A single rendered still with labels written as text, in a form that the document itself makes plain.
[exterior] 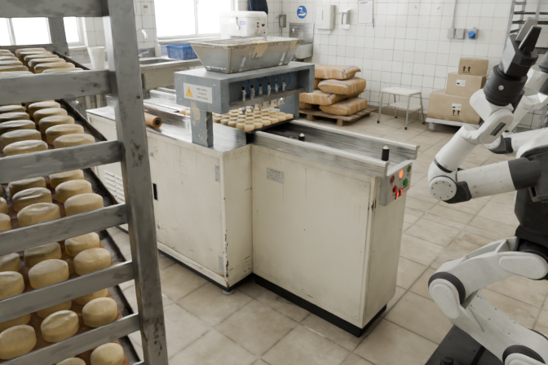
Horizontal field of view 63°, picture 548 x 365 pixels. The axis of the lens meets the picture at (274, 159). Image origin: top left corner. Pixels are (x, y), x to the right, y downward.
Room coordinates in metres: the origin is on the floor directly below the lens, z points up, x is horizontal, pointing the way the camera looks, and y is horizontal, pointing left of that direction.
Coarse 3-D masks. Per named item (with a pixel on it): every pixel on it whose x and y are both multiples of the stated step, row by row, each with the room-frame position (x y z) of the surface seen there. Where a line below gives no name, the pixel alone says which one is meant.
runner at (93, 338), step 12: (108, 324) 0.52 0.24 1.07; (120, 324) 0.53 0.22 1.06; (132, 324) 0.54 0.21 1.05; (72, 336) 0.49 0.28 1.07; (84, 336) 0.50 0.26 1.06; (96, 336) 0.51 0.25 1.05; (108, 336) 0.52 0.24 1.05; (120, 336) 0.53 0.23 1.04; (48, 348) 0.48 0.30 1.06; (60, 348) 0.48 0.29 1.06; (72, 348) 0.49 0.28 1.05; (84, 348) 0.50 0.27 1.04; (12, 360) 0.45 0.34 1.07; (24, 360) 0.46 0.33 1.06; (36, 360) 0.47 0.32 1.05; (48, 360) 0.47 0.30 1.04; (60, 360) 0.48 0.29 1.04
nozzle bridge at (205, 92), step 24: (192, 72) 2.18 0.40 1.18; (264, 72) 2.19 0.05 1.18; (288, 72) 2.33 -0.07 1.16; (312, 72) 2.49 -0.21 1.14; (192, 96) 2.09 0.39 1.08; (216, 96) 1.98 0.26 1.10; (240, 96) 2.17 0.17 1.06; (264, 96) 2.24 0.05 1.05; (288, 96) 2.58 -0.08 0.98; (192, 120) 2.09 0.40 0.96
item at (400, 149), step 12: (156, 96) 3.12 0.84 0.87; (168, 96) 3.03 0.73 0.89; (300, 132) 2.28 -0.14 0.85; (312, 132) 2.23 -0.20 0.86; (324, 132) 2.18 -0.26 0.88; (336, 132) 2.14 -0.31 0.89; (348, 132) 2.10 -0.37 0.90; (348, 144) 2.09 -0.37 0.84; (360, 144) 2.05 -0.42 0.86; (372, 144) 2.01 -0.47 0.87; (384, 144) 1.97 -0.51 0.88; (396, 144) 1.93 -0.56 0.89; (408, 144) 1.91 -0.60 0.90; (408, 156) 1.89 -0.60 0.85
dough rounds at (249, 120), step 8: (184, 112) 2.44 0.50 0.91; (232, 112) 2.44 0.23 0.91; (240, 112) 2.41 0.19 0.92; (248, 112) 2.45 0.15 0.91; (256, 112) 2.41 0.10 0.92; (264, 112) 2.41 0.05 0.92; (272, 112) 2.42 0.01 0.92; (280, 112) 2.41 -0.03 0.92; (216, 120) 2.26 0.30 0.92; (224, 120) 2.25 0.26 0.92; (232, 120) 2.27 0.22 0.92; (240, 120) 2.25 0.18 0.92; (248, 120) 2.28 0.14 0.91; (256, 120) 2.25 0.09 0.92; (264, 120) 2.29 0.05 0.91; (272, 120) 2.25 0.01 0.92; (280, 120) 2.30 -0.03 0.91; (240, 128) 2.14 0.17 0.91; (248, 128) 2.11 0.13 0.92; (256, 128) 2.16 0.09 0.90
